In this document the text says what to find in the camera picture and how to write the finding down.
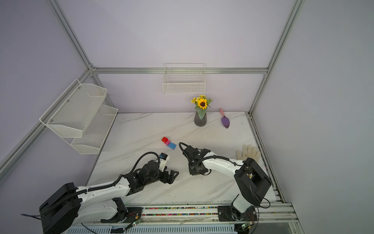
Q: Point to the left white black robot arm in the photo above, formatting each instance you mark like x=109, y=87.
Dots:
x=71, y=205

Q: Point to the aluminium front rail frame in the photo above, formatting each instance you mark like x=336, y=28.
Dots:
x=188, y=213

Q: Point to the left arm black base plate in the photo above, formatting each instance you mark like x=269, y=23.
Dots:
x=127, y=215

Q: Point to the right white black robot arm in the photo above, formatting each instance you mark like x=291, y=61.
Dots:
x=251, y=179

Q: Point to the purple pink garden trowel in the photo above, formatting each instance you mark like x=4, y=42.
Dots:
x=225, y=121

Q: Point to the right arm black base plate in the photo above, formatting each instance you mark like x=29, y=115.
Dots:
x=229, y=213

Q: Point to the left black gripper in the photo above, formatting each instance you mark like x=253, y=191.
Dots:
x=171, y=177

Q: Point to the white mesh two-tier shelf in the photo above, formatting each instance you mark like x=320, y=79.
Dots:
x=81, y=118

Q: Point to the sunflower bouquet in grey vase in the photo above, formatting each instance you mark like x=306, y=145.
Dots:
x=202, y=103

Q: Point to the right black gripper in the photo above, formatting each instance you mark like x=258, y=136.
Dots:
x=193, y=171

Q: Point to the white wire wall basket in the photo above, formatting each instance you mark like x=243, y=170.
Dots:
x=184, y=78

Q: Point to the white work glove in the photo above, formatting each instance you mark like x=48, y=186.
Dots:
x=248, y=152

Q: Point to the blue long lego brick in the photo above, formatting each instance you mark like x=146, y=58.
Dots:
x=172, y=145

